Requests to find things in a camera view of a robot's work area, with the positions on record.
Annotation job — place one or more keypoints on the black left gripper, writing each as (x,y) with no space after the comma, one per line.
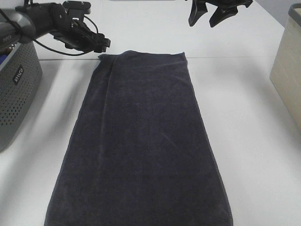
(69,28)

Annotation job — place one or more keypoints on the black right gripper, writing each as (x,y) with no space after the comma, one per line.
(225,10)

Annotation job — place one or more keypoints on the dark grey towel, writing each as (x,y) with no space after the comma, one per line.
(139,154)

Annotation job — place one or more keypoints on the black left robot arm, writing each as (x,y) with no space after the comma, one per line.
(29,22)

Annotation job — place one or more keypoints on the brown towel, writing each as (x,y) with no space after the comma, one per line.
(6,51)

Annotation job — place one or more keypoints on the blue towel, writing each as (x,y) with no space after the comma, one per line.
(4,60)

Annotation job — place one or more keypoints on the grey perforated plastic basket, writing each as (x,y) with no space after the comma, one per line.
(19,82)

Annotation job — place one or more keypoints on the beige fabric bin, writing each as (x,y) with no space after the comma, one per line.
(286,71)

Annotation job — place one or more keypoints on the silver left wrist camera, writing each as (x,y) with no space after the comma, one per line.
(77,9)

